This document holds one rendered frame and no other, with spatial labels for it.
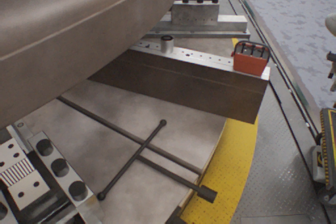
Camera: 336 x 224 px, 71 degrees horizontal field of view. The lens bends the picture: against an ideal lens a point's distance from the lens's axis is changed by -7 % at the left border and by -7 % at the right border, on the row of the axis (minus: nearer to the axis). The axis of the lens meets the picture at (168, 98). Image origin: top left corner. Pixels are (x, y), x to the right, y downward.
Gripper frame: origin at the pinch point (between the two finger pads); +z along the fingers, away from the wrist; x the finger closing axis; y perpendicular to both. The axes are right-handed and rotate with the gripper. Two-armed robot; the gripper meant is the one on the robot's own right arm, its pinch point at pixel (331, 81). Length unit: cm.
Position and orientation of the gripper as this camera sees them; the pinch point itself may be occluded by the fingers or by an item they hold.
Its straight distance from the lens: 171.1
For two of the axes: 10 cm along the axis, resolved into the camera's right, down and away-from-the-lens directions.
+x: 3.5, -6.3, 6.9
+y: 9.3, 2.4, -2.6
